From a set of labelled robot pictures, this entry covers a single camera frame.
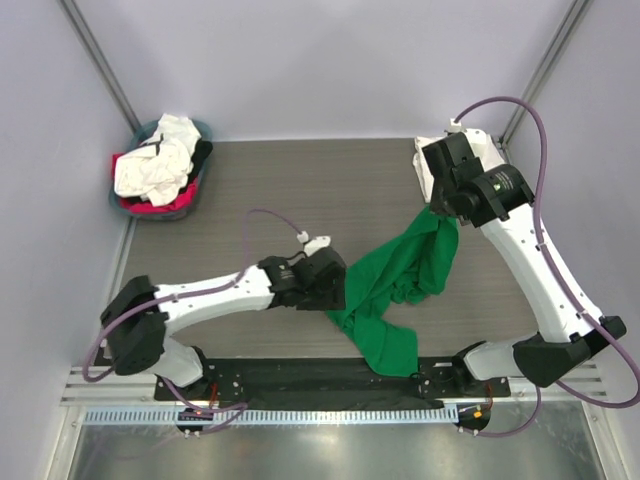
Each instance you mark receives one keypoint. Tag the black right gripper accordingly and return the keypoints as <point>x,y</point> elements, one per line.
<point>436,204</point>

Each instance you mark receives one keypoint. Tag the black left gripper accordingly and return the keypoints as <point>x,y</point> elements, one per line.
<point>333,298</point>

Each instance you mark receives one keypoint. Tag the green t shirt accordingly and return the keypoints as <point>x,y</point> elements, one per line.
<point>405,270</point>

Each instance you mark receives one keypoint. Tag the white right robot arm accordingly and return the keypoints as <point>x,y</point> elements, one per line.
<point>564,339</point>

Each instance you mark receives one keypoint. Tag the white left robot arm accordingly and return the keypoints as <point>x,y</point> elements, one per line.
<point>142,319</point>

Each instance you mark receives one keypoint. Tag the folded white t shirt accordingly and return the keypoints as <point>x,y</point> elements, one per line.
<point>490,158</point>

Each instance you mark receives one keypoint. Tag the pink t shirt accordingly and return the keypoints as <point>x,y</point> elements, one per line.
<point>138,207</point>

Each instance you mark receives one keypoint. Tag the black t shirt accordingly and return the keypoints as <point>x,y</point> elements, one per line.
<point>202,151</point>

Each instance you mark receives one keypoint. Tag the blue laundry basket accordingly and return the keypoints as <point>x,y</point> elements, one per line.
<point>146,132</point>

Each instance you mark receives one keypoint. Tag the crumpled white t shirt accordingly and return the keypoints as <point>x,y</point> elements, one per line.
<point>160,166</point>

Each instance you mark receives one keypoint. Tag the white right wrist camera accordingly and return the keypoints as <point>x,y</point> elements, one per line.
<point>457,127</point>

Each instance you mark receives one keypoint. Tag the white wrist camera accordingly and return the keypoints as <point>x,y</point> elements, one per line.
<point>457,127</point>
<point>312,244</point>

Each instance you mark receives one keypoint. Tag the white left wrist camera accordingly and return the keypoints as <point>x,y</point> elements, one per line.
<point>312,244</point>

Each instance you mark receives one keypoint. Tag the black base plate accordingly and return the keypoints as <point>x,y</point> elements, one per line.
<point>335,384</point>

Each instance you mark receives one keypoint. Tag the slotted cable duct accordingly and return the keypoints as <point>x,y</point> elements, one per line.
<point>176,416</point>

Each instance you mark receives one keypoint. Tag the right aluminium corner post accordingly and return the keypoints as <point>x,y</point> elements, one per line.
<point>560,40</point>

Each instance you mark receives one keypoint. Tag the aluminium corner post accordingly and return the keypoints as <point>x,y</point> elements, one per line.
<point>560,40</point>
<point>97,57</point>

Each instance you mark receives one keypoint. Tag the aluminium frame rail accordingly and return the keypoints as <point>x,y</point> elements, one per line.
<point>113,390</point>

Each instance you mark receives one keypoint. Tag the left aluminium corner post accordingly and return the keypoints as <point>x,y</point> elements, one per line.
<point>97,57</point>

